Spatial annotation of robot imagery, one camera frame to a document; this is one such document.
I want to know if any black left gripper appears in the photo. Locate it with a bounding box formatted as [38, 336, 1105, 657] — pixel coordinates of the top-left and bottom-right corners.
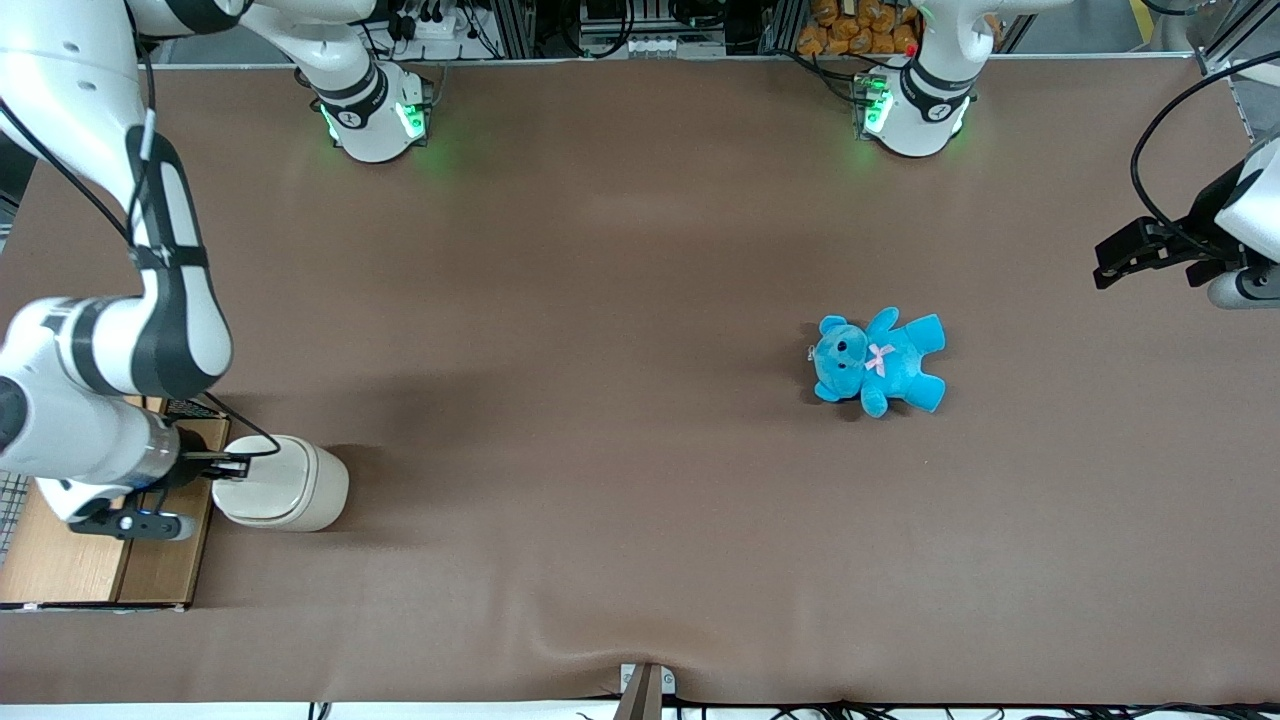
[1092, 160, 1257, 292]

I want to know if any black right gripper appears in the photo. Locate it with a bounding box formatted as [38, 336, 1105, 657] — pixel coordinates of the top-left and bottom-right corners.
[160, 427, 252, 494]

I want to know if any white lidded trash can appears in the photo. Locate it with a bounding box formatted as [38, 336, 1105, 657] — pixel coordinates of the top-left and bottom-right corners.
[212, 434, 351, 533]

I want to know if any blue teddy bear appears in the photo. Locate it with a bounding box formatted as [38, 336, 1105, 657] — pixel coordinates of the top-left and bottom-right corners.
[808, 307, 948, 419]

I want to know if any orange plush toy pile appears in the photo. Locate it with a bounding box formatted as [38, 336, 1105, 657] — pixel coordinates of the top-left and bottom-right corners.
[796, 0, 922, 57]

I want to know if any brown table mat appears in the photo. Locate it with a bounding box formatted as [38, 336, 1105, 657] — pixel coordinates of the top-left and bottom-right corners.
[0, 55, 1280, 707]

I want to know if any white power strip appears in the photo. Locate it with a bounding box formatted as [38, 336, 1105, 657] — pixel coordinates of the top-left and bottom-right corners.
[393, 8, 463, 43]

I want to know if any white connector block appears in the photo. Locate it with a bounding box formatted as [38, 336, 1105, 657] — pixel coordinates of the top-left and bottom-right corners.
[624, 34, 728, 60]

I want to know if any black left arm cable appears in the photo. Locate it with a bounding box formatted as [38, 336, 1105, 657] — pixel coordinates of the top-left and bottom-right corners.
[1130, 50, 1280, 256]

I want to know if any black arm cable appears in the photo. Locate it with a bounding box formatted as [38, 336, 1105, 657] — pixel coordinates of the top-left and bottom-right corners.
[0, 95, 284, 460]
[1130, 50, 1280, 256]

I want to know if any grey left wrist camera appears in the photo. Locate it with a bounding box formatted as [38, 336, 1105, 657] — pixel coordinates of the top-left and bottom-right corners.
[1207, 264, 1280, 310]

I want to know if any wire rack with wooden shelves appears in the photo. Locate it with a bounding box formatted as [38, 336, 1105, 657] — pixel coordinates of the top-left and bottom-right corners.
[0, 395, 232, 613]

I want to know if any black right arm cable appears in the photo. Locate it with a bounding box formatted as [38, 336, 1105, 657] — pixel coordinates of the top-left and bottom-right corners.
[0, 95, 284, 460]

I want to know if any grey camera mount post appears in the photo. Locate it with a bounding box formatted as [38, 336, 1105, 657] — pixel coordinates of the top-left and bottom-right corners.
[611, 665, 664, 720]

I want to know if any silver metal bracket plate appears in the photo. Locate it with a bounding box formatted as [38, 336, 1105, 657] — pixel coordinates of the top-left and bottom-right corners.
[619, 663, 677, 697]

